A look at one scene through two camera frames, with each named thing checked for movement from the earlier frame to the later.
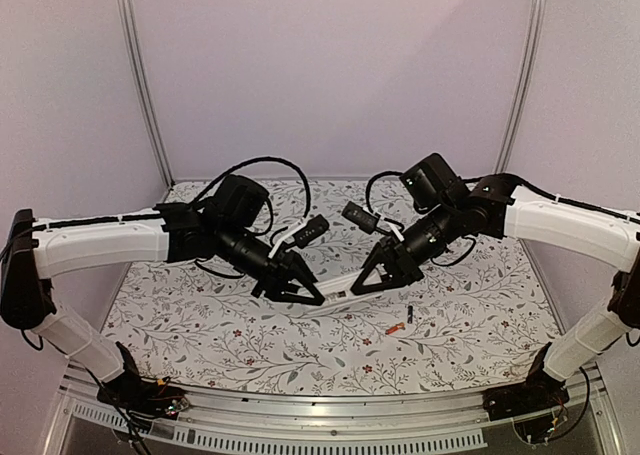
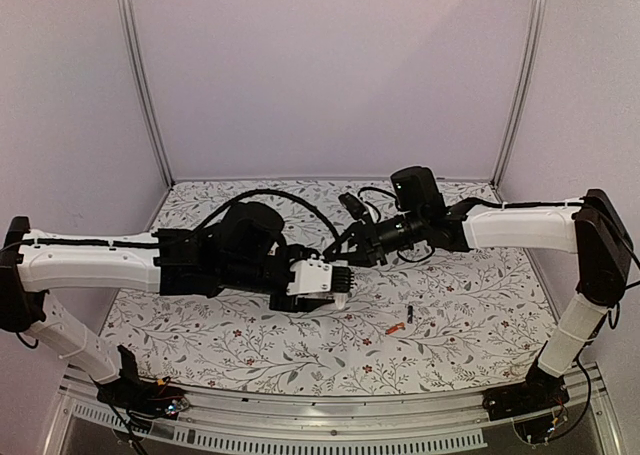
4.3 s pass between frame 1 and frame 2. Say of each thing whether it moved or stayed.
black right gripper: moved
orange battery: stayed
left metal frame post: stayed
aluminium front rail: stayed
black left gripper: moved
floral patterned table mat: stayed
